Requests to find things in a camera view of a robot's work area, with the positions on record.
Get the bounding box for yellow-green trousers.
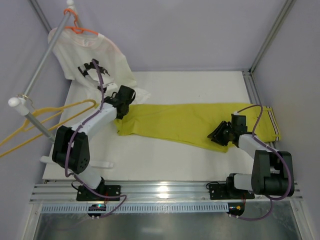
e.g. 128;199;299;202
114;103;281;153

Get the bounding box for yellow velvet hanger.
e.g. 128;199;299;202
0;94;99;157

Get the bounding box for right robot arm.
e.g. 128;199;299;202
207;114;295;201

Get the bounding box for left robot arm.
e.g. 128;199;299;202
51;85;136;201

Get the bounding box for orange plastic hanger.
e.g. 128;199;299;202
63;8;99;36

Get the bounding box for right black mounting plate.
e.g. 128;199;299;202
205;182;255;200

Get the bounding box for black mounting plate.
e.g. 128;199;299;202
205;182;255;200
76;184;121;202

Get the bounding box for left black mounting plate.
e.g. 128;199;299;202
76;184;121;202

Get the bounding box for white printed t-shirt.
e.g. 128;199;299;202
52;29;151;104

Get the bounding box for grey clothes rack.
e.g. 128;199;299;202
0;0;99;157

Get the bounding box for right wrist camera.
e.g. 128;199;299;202
231;111;242;122

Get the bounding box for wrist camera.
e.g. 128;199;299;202
102;82;118;95
231;111;242;122

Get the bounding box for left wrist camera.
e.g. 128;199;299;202
102;82;118;95

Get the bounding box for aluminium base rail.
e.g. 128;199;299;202
29;181;303;204

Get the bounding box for slotted cable duct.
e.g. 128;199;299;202
40;202;229;215

